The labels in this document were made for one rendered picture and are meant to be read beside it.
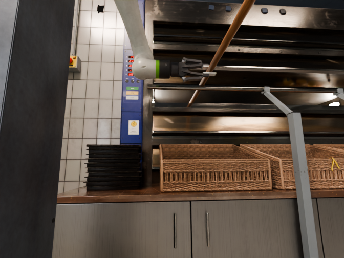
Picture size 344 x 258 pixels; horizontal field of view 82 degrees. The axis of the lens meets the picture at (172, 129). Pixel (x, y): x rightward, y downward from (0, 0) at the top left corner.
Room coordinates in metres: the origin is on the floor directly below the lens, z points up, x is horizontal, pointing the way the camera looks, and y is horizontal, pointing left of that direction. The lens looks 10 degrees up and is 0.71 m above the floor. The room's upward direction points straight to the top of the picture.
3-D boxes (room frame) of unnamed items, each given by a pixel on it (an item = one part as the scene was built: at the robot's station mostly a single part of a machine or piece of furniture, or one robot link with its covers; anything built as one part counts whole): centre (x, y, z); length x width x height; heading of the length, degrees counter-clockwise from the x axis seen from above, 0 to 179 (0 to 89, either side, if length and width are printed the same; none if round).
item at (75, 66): (1.37, 0.74, 1.46); 0.10 x 0.07 x 0.10; 95
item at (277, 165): (1.27, -0.80, 0.72); 0.56 x 0.49 x 0.28; 95
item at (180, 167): (1.22, -0.20, 0.72); 0.56 x 0.49 x 0.28; 94
